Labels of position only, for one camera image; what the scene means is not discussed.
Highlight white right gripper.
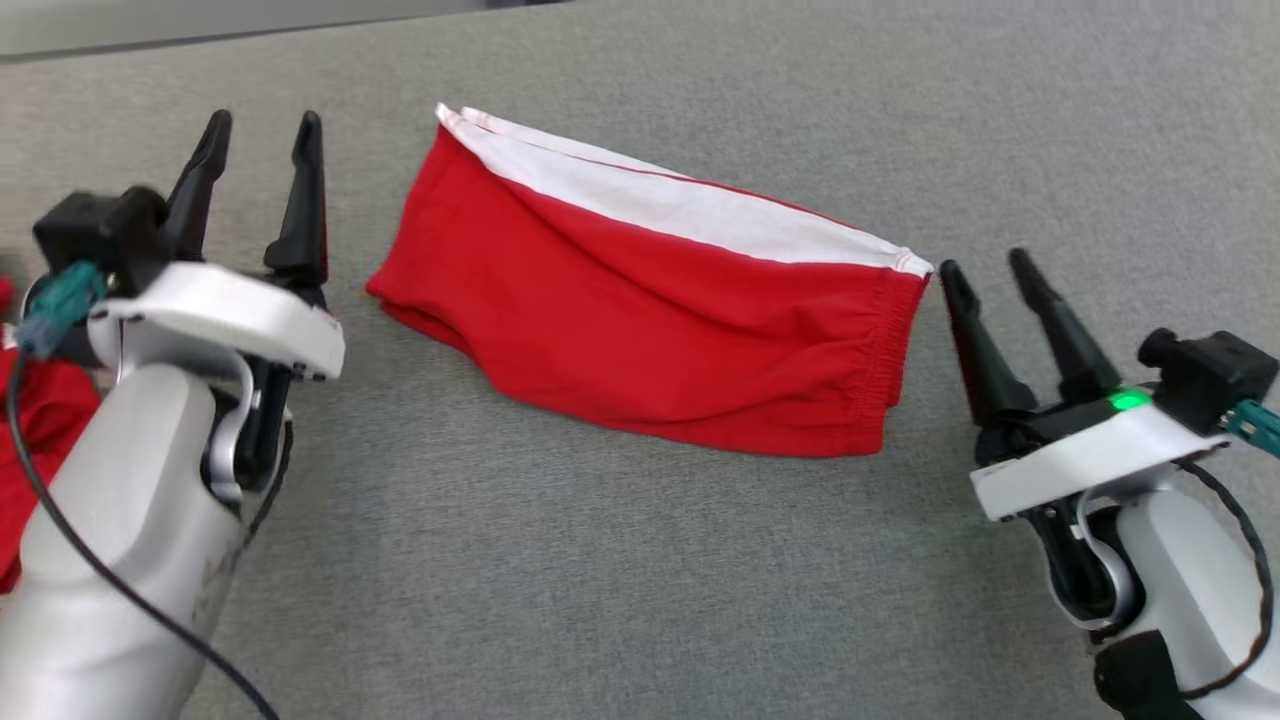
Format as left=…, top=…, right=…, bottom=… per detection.
left=938, top=249, right=1231, bottom=631

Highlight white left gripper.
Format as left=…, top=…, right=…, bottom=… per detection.
left=90, top=110, right=347, bottom=494

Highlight red T-shirt with white sleeves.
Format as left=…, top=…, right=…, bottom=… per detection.
left=0, top=275, right=102, bottom=596

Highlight red shorts with white panel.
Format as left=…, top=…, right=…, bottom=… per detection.
left=365, top=103, right=936, bottom=459

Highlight grey fabric sofa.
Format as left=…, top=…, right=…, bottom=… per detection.
left=0, top=0, right=1280, bottom=720

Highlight teal left camera connector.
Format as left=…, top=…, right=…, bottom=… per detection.
left=15, top=262, right=107, bottom=359

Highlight teal camera connector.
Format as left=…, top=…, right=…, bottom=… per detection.
left=1225, top=398, right=1280, bottom=457
left=15, top=262, right=107, bottom=359

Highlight teal right camera connector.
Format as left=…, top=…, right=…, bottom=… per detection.
left=1225, top=398, right=1280, bottom=457

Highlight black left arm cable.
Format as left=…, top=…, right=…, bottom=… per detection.
left=5, top=345, right=283, bottom=720

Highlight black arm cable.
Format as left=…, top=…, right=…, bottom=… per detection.
left=1170, top=455, right=1278, bottom=701
left=5, top=345, right=283, bottom=720

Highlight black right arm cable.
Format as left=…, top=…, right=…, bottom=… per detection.
left=1170, top=455, right=1278, bottom=701

